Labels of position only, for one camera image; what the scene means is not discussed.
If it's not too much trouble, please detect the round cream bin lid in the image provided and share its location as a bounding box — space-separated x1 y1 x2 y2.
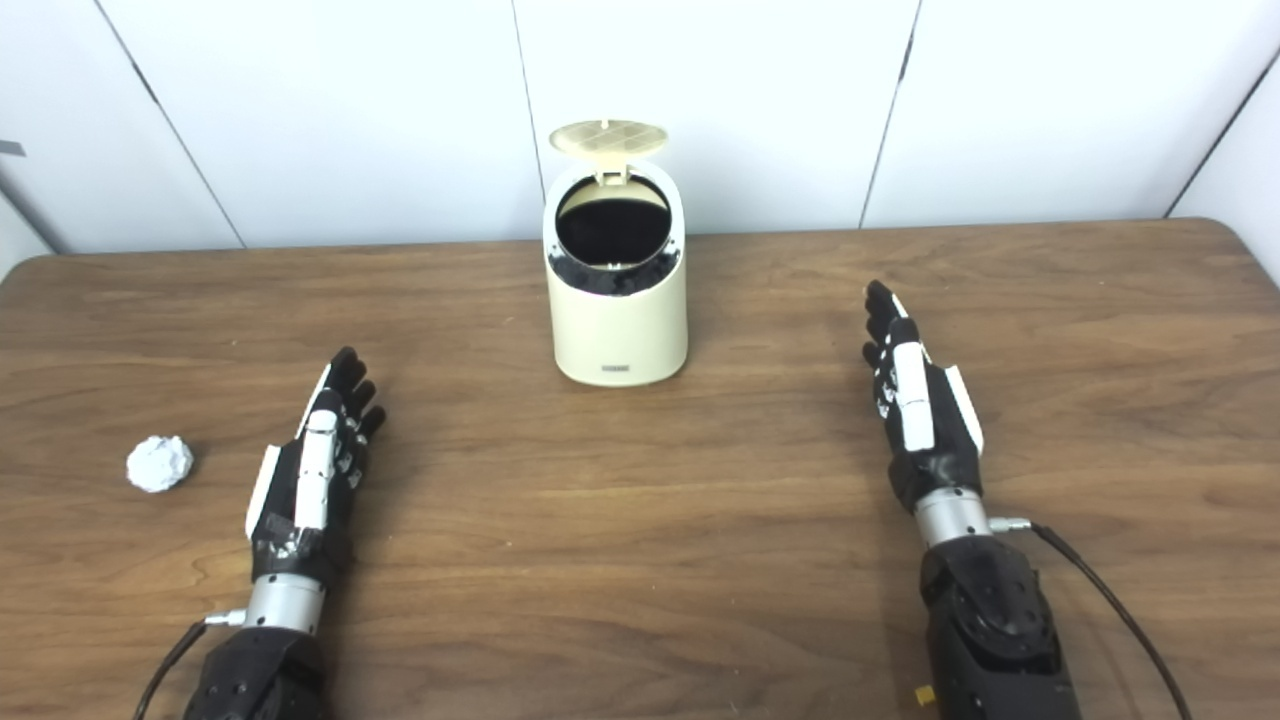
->
549 120 669 186

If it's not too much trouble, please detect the black bin liner bag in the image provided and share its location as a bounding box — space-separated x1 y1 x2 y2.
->
550 185 683 297

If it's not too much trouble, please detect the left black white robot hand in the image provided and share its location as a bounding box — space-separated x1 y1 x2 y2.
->
245 346 387 583

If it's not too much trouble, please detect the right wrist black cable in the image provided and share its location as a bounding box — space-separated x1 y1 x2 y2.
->
988 516 1193 720

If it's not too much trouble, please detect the cream-colored trash bin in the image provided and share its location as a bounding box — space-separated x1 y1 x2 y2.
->
543 120 690 388

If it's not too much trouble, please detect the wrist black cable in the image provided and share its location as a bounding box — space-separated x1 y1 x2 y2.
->
988 516 1193 720
133 610 247 720

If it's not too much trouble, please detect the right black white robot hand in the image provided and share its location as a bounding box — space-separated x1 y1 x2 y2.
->
862 280 985 513

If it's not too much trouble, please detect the white paper ball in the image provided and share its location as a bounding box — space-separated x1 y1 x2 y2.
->
126 435 195 494

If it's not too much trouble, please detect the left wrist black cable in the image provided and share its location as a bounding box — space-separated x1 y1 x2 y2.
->
133 610 247 720

